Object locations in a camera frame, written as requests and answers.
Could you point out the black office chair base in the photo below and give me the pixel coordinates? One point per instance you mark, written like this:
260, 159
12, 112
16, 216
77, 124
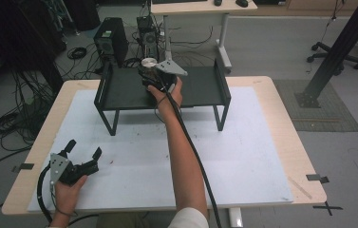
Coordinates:
349, 58

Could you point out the dark curtain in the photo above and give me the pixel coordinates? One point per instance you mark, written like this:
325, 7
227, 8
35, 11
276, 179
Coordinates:
12, 38

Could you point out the person's right hand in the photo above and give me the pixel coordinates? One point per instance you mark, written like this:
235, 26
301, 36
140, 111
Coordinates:
168, 99

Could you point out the black keyboard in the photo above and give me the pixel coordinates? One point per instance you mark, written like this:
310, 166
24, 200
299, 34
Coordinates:
179, 1

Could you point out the white table leg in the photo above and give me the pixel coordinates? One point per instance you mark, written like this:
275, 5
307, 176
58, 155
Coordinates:
235, 218

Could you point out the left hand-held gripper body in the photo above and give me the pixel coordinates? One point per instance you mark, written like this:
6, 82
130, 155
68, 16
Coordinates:
72, 171

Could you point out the person's left hand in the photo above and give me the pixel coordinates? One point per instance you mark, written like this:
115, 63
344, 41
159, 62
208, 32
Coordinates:
65, 198

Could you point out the black tape strip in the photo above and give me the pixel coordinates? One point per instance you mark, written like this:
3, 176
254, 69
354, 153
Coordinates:
317, 178
24, 166

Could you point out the white table mat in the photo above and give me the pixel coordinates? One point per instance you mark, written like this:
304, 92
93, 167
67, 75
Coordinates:
129, 183

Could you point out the grey floor mat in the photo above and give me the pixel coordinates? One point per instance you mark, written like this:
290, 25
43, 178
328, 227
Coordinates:
325, 117

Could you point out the black metal shelf rack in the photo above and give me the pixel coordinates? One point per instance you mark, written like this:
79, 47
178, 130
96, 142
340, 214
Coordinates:
126, 88

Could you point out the small black computer tower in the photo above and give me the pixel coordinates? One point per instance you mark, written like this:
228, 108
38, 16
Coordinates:
148, 38

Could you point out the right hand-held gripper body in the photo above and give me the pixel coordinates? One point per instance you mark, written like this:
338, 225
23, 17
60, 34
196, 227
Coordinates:
167, 80

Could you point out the large black computer tower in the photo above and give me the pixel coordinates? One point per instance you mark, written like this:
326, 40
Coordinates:
111, 38

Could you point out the light wooden desk white legs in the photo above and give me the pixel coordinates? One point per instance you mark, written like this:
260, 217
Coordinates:
192, 7

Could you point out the brown spice jar metal lid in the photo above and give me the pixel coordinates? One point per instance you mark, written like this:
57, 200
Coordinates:
149, 62

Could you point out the black tape cross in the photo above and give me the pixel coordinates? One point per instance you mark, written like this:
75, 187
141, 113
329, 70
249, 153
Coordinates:
327, 208

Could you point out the black metal post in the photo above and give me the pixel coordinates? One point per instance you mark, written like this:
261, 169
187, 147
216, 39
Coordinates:
341, 47

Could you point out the person's olive trousers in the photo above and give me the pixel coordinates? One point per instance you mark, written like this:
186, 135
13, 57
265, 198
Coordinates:
129, 221

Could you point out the black computer mouse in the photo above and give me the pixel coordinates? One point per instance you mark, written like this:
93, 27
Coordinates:
218, 2
241, 3

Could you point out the person's white right sleeve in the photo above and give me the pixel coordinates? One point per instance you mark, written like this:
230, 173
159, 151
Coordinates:
189, 220

